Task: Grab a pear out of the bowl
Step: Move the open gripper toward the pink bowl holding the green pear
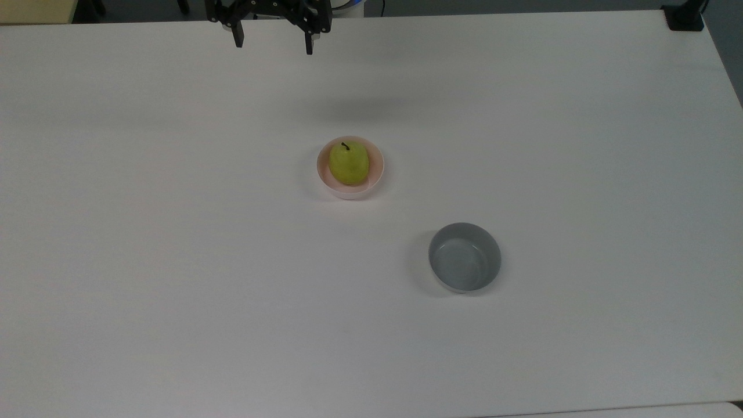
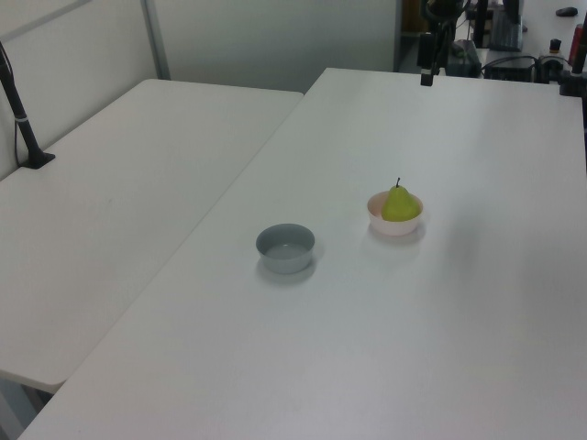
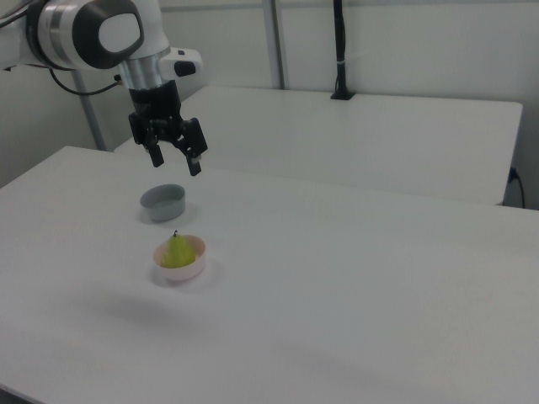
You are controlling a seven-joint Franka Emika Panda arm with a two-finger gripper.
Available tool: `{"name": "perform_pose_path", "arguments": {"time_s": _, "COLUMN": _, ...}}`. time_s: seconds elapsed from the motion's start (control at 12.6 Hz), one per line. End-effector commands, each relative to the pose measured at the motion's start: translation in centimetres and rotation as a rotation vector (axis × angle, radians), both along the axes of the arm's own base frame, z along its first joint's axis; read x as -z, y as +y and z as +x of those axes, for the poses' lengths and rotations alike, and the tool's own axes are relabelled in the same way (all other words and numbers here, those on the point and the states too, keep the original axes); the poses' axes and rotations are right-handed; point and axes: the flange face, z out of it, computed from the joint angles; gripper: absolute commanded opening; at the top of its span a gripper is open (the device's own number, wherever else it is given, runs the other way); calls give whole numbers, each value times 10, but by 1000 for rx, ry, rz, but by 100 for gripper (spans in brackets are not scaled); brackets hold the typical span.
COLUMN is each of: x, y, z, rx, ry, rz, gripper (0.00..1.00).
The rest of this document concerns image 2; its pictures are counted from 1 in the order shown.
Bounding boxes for grey electronic device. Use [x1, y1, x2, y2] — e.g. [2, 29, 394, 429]
[450, 39, 482, 77]

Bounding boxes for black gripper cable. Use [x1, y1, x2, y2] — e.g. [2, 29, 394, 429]
[433, 22, 453, 77]

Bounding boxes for white side table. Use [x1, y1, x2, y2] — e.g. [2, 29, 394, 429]
[0, 78, 306, 394]

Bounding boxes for emergency stop button box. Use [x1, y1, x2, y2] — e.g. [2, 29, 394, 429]
[537, 38, 567, 84]

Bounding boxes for black camera pole with base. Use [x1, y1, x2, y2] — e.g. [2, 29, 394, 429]
[0, 40, 57, 171]

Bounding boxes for black pole with table clamp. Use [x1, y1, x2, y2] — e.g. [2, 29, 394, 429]
[558, 0, 587, 98]

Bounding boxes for green yellow pear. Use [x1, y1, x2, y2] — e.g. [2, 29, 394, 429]
[382, 177, 423, 223]

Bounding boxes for dark keyboard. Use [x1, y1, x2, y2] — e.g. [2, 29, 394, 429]
[487, 8, 526, 52]

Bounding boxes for grey plastic bowl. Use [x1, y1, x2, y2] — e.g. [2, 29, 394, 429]
[255, 223, 316, 276]

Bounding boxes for grey metal partition post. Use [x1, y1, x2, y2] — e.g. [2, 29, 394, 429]
[140, 0, 172, 83]

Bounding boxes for black controller box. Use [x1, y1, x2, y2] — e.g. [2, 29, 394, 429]
[481, 54, 539, 84]

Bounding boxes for pink plastic bowl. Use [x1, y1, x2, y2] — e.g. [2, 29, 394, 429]
[366, 192, 425, 237]

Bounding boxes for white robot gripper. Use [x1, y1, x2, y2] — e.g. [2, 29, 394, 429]
[417, 32, 436, 88]

